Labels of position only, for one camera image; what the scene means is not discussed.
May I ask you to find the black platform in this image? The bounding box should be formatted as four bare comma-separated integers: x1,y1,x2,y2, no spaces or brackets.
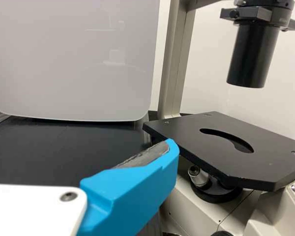
0,104,164,185

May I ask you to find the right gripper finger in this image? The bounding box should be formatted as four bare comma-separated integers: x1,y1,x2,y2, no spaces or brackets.
70,138,180,236

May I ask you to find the cream microscope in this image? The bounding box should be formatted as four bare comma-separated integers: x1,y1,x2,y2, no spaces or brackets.
157,0,295,236

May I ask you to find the white box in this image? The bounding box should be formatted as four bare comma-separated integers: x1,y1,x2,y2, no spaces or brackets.
0,0,161,122

